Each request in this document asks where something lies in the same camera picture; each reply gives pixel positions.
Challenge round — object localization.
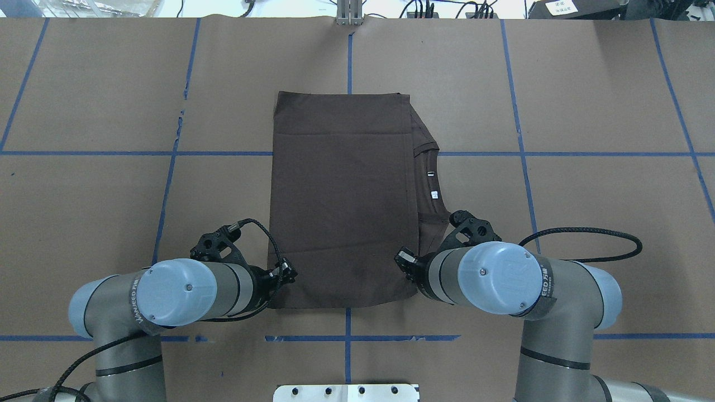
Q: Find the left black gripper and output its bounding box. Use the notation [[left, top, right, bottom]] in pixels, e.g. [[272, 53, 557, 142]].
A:
[[252, 259, 297, 308]]

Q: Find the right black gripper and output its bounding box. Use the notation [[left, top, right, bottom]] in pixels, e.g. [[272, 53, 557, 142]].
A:
[[395, 247, 436, 291]]

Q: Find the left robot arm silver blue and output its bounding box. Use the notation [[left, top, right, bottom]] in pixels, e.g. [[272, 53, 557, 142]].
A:
[[34, 258, 296, 401]]

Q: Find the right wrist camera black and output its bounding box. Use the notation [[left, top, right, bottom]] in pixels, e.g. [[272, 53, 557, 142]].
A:
[[438, 209, 502, 252]]

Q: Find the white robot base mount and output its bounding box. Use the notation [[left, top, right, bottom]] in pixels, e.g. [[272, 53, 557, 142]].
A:
[[273, 383, 421, 401]]

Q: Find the aluminium frame post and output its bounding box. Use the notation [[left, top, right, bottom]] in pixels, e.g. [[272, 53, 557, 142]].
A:
[[332, 0, 365, 26]]

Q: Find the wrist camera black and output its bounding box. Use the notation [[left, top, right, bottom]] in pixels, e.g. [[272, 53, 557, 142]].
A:
[[438, 209, 502, 252], [190, 223, 247, 266]]

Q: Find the dark brown t-shirt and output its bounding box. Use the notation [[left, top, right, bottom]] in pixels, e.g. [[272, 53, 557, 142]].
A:
[[270, 91, 450, 309]]

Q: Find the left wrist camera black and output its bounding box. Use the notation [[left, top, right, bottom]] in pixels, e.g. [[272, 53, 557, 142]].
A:
[[190, 223, 247, 266]]

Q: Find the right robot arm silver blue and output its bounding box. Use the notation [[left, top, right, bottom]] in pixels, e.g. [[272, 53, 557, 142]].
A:
[[395, 241, 699, 401]]

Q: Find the black label box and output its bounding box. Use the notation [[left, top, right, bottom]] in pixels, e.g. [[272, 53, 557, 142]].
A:
[[527, 1, 629, 20]]

